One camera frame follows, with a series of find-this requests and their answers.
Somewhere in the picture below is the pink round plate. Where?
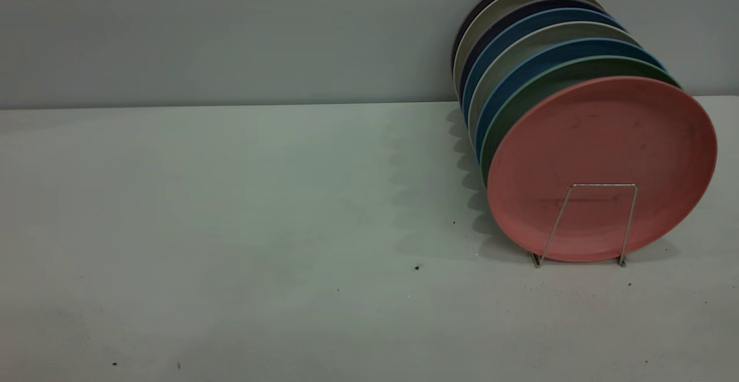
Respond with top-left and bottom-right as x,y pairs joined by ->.
487,76 -> 718,263

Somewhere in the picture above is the blue round plate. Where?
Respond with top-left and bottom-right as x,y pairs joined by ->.
473,38 -> 667,160
462,8 -> 629,120

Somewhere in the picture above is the green round plate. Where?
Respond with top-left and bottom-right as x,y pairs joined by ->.
479,55 -> 683,184

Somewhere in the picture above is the dark navy round plate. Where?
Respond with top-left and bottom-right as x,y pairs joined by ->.
459,0 -> 621,103

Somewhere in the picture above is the silver wire plate rack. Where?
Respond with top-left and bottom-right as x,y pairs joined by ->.
531,183 -> 639,269

